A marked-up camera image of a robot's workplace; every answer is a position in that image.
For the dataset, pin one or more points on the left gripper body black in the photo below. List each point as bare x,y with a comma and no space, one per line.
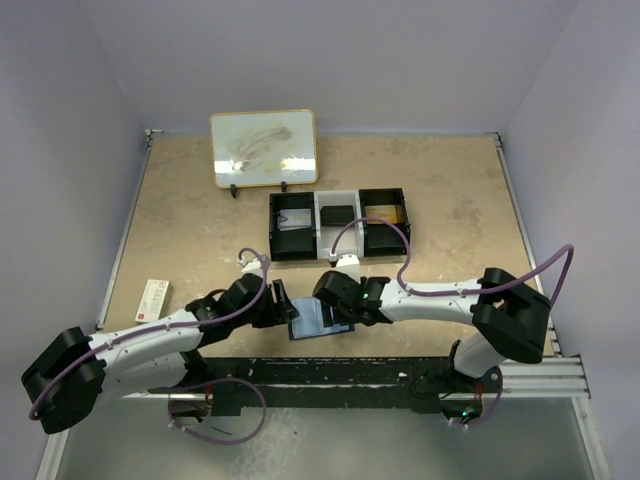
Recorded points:
263,316

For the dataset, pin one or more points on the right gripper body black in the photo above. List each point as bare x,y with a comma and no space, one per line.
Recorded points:
347,313

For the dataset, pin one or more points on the blue leather card holder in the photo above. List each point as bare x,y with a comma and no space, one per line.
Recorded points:
315,319

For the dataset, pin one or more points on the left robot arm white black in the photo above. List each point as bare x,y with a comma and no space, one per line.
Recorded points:
78,373

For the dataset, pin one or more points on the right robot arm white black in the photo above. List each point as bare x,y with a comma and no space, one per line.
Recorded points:
510,318

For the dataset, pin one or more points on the white card in tray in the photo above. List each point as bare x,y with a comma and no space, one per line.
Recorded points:
294,219

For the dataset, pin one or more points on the black card case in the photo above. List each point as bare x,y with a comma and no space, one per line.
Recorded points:
336,215

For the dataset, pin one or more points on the gold card in tray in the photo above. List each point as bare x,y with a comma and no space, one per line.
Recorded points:
390,213

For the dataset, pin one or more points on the black right tray compartment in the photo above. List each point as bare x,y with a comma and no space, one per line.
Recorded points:
380,239

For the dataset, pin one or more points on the black tray compartment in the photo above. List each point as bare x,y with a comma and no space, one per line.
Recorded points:
296,244
380,239

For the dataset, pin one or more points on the black left tray compartment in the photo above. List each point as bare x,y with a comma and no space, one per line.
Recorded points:
296,244

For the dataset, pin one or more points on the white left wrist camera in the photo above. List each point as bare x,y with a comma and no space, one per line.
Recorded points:
257,265

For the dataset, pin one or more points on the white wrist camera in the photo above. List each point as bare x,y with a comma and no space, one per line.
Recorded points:
257,265
348,264

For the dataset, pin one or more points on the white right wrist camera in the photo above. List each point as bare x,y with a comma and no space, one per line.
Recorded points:
348,264

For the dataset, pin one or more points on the whiteboard with wooden frame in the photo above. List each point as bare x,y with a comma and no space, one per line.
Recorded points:
263,148

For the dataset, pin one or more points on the aluminium frame rail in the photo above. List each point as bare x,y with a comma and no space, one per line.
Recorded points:
556,376

